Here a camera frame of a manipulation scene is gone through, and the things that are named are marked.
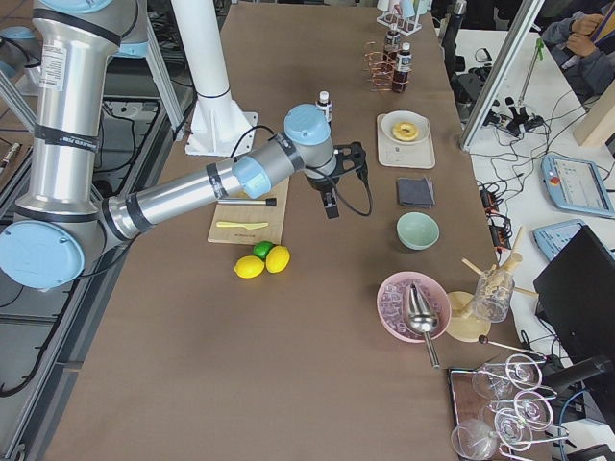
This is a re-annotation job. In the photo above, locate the steel muddler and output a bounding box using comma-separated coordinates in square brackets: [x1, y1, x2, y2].
[217, 198, 277, 206]

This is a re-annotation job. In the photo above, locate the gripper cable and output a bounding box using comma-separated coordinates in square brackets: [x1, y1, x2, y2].
[232, 125, 374, 218]

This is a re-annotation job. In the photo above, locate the white plate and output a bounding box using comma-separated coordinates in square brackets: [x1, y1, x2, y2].
[381, 110, 430, 145]

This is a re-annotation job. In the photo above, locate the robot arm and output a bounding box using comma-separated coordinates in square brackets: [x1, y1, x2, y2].
[1, 1, 337, 289]

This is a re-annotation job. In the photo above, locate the glazed donut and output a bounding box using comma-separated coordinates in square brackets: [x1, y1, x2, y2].
[391, 121, 420, 142]

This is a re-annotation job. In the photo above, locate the glass jar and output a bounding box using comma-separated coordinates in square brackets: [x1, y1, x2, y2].
[470, 269, 514, 323]

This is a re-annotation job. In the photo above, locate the tea bottle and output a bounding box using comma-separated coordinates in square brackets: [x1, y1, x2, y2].
[391, 42, 412, 93]
[383, 24, 401, 61]
[316, 90, 332, 123]

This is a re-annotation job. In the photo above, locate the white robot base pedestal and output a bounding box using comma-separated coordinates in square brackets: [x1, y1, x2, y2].
[172, 0, 258, 157]

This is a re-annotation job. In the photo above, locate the yellow lemon near bowl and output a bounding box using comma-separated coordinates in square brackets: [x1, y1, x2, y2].
[234, 255, 265, 279]

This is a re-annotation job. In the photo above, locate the cream tray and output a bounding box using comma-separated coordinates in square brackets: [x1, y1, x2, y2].
[377, 113, 435, 169]

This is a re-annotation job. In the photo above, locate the teach pendant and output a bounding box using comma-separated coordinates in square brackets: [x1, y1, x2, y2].
[541, 154, 614, 218]

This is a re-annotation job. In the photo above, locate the green lime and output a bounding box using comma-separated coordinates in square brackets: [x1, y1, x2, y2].
[253, 240, 275, 259]

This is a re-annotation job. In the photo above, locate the wooden stand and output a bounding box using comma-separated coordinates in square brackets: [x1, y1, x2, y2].
[446, 227, 538, 342]

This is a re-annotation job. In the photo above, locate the grey folded cloth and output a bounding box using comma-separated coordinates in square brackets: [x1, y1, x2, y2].
[397, 178, 435, 208]

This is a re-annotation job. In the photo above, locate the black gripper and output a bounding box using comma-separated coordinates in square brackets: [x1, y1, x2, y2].
[307, 175, 339, 219]

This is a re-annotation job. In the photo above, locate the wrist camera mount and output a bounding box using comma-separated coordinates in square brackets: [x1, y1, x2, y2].
[332, 141, 368, 182]

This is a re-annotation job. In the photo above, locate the wine glass rack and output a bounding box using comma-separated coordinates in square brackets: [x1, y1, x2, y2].
[447, 347, 569, 460]

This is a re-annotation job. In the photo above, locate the black monitor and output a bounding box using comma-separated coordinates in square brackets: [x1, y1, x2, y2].
[533, 226, 614, 361]

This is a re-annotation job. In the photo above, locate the yellow plastic knife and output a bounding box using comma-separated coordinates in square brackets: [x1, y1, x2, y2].
[215, 221, 269, 231]

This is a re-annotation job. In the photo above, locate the pink bowl with ice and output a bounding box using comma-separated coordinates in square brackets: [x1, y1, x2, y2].
[377, 271, 452, 344]

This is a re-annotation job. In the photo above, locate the copper wire bottle rack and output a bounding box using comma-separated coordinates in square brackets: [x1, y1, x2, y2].
[364, 50, 395, 92]

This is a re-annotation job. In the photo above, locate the steel ice scoop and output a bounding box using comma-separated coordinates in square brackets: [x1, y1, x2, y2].
[405, 283, 440, 369]

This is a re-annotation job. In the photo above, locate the green bowl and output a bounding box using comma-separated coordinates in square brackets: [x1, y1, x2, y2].
[396, 212, 440, 251]

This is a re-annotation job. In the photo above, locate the yellow lemon near board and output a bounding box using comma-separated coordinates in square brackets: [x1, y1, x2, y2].
[265, 245, 290, 274]

